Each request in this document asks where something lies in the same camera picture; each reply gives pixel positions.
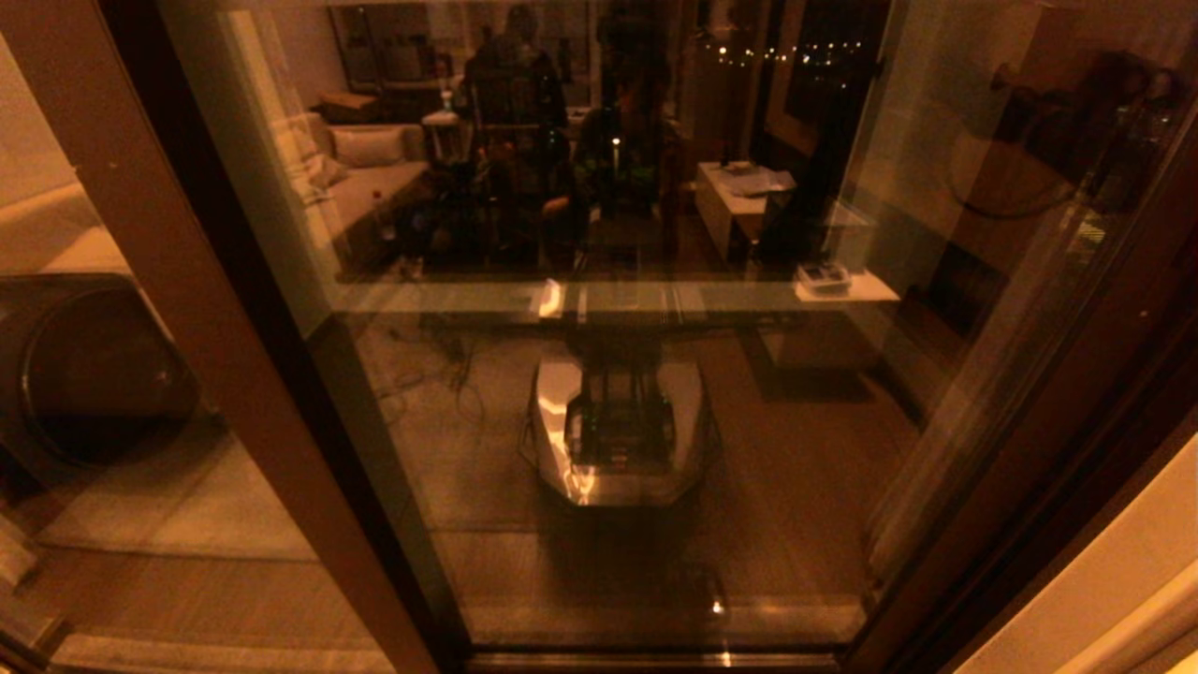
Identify brown framed fixed glass panel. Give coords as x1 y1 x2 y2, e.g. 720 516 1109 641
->
0 0 469 674

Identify brown framed sliding glass door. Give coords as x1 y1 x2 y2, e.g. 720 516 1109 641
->
154 0 1198 674

